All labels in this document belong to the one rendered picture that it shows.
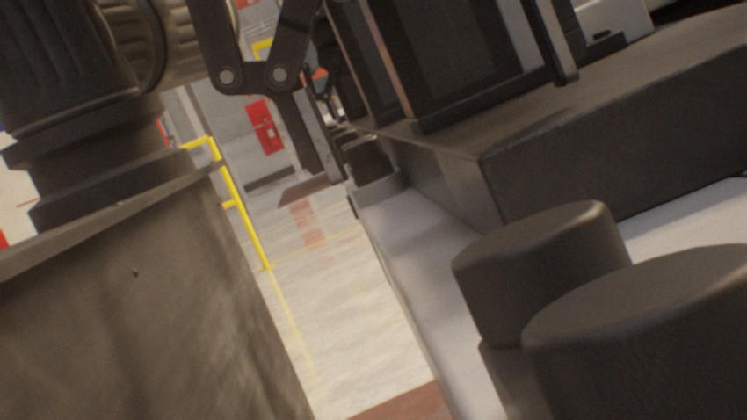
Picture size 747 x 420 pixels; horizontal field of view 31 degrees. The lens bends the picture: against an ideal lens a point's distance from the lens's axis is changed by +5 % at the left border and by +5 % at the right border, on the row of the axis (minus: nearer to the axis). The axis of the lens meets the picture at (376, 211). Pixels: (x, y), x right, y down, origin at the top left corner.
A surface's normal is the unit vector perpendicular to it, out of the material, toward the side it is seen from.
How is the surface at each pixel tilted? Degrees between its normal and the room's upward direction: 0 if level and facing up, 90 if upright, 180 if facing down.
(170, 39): 113
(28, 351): 90
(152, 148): 90
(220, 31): 90
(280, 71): 90
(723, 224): 0
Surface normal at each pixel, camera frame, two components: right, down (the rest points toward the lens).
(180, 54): 0.89, 0.29
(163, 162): 0.70, -0.24
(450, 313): -0.40, -0.91
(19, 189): 0.16, 0.03
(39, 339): 0.92, -0.39
